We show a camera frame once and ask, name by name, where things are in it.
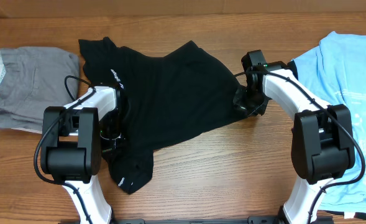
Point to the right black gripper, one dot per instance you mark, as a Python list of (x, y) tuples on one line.
[(239, 103)]

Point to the black garment under blue shirt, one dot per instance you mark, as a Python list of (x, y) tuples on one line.
[(361, 216)]

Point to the black polo shirt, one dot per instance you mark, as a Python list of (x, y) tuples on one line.
[(167, 100)]

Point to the folded grey shirt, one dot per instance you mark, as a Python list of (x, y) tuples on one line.
[(36, 78)]

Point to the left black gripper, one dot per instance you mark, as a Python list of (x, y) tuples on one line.
[(109, 147)]

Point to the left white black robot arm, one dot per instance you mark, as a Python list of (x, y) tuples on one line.
[(74, 139)]

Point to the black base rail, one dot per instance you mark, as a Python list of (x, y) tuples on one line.
[(195, 221)]

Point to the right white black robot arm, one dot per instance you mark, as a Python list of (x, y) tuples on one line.
[(322, 146)]

